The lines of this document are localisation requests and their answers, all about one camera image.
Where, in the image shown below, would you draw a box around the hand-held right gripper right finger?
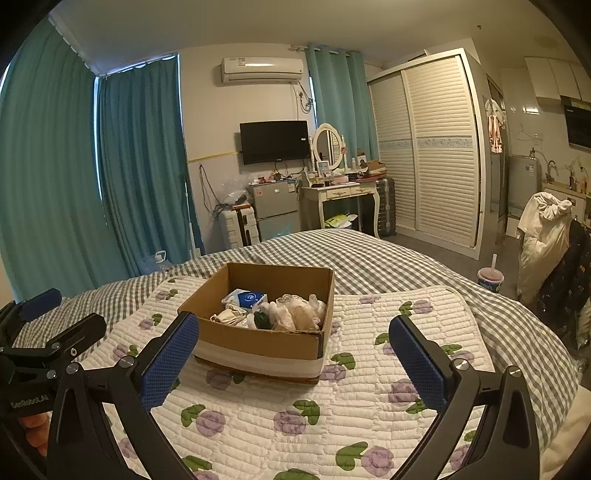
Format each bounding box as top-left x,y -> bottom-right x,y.
389,315 -> 542,480

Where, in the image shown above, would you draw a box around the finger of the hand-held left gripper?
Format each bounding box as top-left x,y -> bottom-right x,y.
0,288 -> 63,347
0,313 -> 107,382

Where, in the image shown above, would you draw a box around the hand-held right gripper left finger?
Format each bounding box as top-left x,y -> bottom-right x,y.
46,311 -> 201,480

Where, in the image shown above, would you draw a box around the beige cloth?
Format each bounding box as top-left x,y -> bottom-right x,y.
210,308 -> 247,326

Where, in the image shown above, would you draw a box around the cardboard box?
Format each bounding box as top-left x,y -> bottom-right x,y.
178,262 -> 335,386

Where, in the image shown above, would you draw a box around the blue tissue packet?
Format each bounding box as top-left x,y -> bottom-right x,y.
222,288 -> 267,310

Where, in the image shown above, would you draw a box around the small white sock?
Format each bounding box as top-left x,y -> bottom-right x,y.
308,294 -> 328,324

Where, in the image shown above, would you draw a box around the cream lace cloth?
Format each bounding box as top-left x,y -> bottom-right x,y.
275,294 -> 324,331

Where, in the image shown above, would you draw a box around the person's left hand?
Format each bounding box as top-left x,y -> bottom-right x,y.
18,412 -> 49,457

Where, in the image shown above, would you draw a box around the clear water jug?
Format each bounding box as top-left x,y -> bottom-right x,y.
141,250 -> 174,273

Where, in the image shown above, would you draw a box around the drink cup with straw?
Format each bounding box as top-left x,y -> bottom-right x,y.
476,253 -> 504,292

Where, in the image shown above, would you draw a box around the wide teal curtain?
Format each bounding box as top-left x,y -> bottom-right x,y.
0,21 -> 105,301

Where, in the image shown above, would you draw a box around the quilted floral mat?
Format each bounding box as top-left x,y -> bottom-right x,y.
69,276 -> 495,480

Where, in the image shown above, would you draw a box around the white ribbed suitcase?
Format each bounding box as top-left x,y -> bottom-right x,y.
221,208 -> 257,252

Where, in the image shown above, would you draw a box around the silver suitcase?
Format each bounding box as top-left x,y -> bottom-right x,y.
374,176 -> 397,238

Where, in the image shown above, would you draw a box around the green bag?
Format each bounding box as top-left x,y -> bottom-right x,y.
324,212 -> 358,229

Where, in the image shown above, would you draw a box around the white blanket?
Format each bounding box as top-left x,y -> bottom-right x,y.
540,406 -> 591,480

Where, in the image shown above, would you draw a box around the clear plastic bag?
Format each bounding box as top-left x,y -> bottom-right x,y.
222,178 -> 252,206

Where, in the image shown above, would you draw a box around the silver small fridge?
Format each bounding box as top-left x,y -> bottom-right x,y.
247,179 -> 301,243

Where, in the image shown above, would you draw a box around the white vanity table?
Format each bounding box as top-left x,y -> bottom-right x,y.
300,182 -> 380,232

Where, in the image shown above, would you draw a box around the grey appliance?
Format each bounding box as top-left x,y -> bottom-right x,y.
507,154 -> 543,217

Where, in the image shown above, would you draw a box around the white louvred wardrobe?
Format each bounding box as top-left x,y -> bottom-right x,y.
367,47 -> 490,259

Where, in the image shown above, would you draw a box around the oval white vanity mirror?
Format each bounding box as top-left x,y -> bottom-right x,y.
311,122 -> 346,169

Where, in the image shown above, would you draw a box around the hanging pink clothes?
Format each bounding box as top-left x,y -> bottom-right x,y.
485,98 -> 506,153

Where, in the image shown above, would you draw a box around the narrow teal curtain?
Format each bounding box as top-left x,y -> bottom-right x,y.
305,44 -> 380,162

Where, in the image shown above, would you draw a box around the black range hood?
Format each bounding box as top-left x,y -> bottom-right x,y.
561,95 -> 591,149

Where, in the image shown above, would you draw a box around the white air conditioner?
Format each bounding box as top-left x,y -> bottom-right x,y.
221,56 -> 305,85

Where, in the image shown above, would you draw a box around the white kitchen cabinets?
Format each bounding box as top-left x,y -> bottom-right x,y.
525,56 -> 591,103

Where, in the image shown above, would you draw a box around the dark wall cables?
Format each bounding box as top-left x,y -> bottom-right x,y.
198,164 -> 222,215

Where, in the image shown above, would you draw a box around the black wall television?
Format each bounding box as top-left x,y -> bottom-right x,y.
239,121 -> 311,165

